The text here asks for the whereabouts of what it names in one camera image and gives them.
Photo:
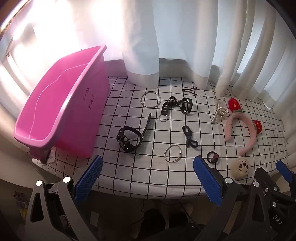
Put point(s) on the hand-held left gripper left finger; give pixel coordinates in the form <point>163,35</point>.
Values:
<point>89,179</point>

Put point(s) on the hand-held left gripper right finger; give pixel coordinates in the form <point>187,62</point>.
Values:
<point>208,180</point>

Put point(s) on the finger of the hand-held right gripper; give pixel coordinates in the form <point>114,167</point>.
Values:
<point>286,172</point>

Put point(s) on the pearl hair claw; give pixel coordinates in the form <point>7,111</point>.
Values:
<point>217,109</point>

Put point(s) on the pink plastic bin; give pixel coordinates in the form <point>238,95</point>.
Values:
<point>57,97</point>

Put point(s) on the beige plush face ornament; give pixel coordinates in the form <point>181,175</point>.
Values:
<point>240,168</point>

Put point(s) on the white paper label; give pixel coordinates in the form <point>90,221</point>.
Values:
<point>52,157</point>

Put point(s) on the white black checked tablecloth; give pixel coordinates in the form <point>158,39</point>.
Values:
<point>138,171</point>

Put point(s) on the small silver bangle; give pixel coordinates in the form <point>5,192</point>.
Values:
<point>165,154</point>

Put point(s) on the pink headband with red mushrooms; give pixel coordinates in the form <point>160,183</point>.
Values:
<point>231,125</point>

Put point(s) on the black studded wrist cuff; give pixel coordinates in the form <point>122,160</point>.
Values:
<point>146,125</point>

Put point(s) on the black hair clip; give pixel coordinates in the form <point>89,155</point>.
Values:
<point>187,90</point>

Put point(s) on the large silver bangle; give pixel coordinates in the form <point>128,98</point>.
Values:
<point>140,99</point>

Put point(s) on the white curtain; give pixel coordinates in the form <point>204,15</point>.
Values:
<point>173,34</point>

